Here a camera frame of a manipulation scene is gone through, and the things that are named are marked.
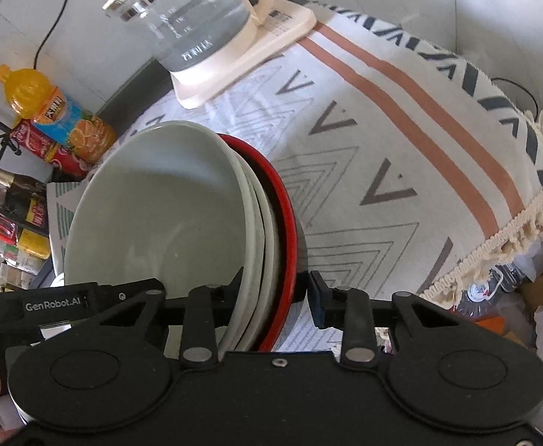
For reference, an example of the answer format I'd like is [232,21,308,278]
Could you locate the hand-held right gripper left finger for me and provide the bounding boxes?
[92,267,247,369]

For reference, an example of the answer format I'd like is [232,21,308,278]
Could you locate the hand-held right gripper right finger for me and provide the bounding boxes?
[309,270,464,369]

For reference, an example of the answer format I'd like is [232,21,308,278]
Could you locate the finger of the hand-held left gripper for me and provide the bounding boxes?
[88,278,165,311]

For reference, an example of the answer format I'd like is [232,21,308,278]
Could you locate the white ceramic bowl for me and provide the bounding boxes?
[225,140,282,352]
[207,131,267,352]

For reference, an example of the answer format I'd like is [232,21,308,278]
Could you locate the red and black bowl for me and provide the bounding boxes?
[218,133,310,354]

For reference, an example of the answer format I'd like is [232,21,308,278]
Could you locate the pale green ceramic bowl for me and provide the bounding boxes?
[64,121,249,341]

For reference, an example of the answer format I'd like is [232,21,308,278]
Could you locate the dark sauce bottle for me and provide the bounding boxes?
[0,162,49,239]

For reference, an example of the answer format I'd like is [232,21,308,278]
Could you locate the red label drink bottle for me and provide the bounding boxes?
[9,120,98,178]

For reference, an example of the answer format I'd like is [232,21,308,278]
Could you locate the clear plastic bottle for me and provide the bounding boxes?
[452,265,532,322]

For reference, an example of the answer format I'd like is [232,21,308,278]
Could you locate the patterned white tablecloth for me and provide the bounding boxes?
[46,0,543,350]

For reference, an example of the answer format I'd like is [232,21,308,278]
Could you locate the orange juice bottle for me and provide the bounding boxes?
[0,64,117,165]

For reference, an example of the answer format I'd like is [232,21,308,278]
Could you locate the beige kettle base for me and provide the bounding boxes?
[169,0,318,110]

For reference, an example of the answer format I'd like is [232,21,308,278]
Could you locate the glass kettle with beige lid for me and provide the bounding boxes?
[103,0,282,75]

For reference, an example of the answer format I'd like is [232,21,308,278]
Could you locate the black power cable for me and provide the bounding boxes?
[32,0,75,71]
[490,77,542,115]

